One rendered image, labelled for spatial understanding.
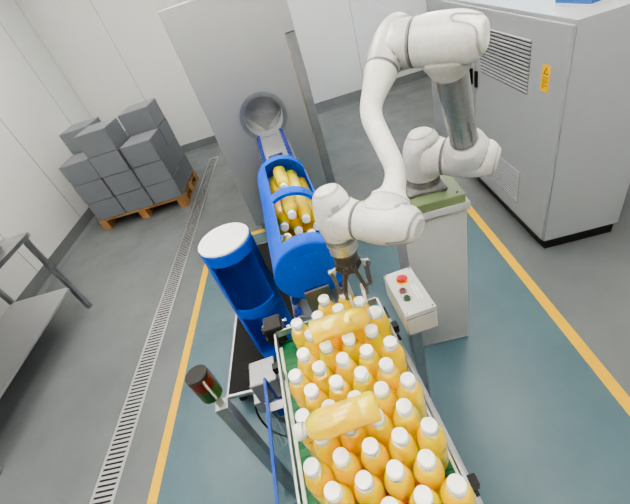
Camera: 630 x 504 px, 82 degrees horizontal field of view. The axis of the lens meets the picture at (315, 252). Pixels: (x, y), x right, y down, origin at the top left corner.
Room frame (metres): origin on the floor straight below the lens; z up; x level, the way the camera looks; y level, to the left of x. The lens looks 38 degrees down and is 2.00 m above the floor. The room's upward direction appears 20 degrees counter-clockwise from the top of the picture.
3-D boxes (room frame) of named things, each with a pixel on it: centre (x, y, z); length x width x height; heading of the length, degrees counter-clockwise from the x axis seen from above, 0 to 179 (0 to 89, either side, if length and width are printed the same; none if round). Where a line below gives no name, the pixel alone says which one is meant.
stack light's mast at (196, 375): (0.64, 0.41, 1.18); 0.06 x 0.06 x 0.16
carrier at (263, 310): (1.62, 0.42, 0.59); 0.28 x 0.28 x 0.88
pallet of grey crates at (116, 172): (4.90, 1.90, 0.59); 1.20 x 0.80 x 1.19; 83
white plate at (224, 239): (1.62, 0.42, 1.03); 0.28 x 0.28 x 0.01
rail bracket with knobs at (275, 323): (0.97, 0.24, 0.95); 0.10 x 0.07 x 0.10; 90
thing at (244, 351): (2.05, 0.45, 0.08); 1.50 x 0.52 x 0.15; 173
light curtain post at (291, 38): (2.51, -0.30, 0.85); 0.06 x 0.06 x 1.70; 0
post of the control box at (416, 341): (0.81, -0.25, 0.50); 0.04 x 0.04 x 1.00; 0
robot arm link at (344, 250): (0.83, -0.08, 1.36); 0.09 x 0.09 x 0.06
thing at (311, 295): (1.02, 0.04, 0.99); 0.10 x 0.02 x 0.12; 90
